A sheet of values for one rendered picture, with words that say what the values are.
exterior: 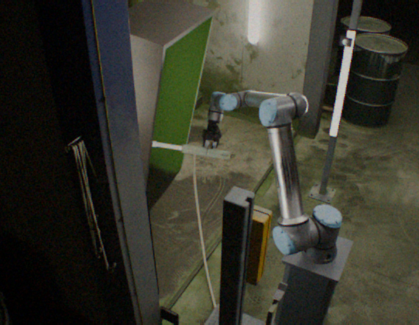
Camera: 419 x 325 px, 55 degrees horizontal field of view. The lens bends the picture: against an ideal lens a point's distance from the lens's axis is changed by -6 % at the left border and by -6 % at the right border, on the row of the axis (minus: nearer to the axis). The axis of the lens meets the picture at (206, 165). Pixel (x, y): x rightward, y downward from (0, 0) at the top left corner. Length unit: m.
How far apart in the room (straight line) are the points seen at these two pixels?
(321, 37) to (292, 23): 0.29
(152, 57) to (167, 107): 0.91
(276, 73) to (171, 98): 1.66
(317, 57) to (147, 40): 2.32
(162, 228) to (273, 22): 2.11
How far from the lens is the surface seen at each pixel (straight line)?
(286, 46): 4.06
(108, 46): 1.21
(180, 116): 2.81
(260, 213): 1.10
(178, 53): 2.61
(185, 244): 3.08
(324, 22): 3.89
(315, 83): 4.09
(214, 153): 2.50
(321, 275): 2.20
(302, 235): 2.01
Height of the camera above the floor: 2.29
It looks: 36 degrees down
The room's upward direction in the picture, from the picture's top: straight up
